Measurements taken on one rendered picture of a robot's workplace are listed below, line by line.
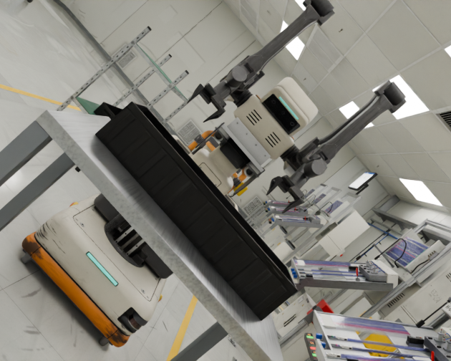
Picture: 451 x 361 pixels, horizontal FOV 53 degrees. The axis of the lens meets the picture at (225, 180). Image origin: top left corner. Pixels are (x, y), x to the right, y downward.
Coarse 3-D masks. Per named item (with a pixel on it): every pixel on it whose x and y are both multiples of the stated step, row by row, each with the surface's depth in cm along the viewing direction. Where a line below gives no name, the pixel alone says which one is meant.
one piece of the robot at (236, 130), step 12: (240, 120) 191; (216, 132) 192; (228, 132) 182; (240, 132) 191; (228, 144) 193; (240, 144) 183; (252, 144) 192; (228, 156) 193; (240, 156) 194; (252, 156) 183; (264, 156) 192; (252, 168) 186; (252, 180) 186
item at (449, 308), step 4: (448, 304) 271; (316, 308) 279; (320, 308) 279; (444, 308) 271; (448, 308) 268; (312, 312) 279; (448, 312) 265; (308, 316) 280; (312, 316) 279; (308, 320) 280
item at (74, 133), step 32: (32, 128) 85; (64, 128) 85; (96, 128) 106; (0, 160) 85; (64, 160) 126; (96, 160) 87; (32, 192) 127; (128, 192) 90; (0, 224) 128; (160, 224) 93; (160, 256) 87; (192, 256) 95; (192, 288) 88; (224, 288) 99; (224, 320) 89; (256, 320) 102; (192, 352) 133; (256, 352) 90
